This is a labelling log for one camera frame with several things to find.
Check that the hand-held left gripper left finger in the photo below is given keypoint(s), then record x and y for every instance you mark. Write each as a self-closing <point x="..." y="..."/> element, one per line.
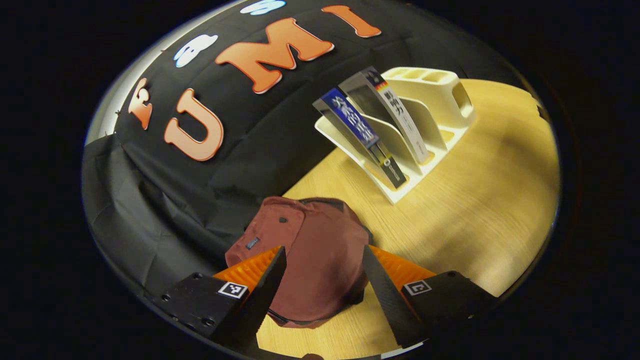
<point x="265" y="295"/>

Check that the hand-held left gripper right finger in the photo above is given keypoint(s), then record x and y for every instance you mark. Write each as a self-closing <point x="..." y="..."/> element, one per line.
<point x="387" y="300"/>

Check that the maroon schoolbag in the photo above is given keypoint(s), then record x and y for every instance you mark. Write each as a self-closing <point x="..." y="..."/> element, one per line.
<point x="325" y="250"/>

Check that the white portrait book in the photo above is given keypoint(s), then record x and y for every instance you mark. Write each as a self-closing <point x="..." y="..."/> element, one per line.
<point x="400" y="115"/>

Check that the blue book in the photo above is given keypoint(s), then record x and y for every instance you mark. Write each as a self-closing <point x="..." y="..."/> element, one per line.
<point x="350" y="117"/>

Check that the white bookshelf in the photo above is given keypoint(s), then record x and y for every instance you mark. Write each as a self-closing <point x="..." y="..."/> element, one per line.
<point x="440" y="100"/>

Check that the black backdrop cloth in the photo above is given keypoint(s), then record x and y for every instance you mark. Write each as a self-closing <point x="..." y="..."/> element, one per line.
<point x="240" y="165"/>

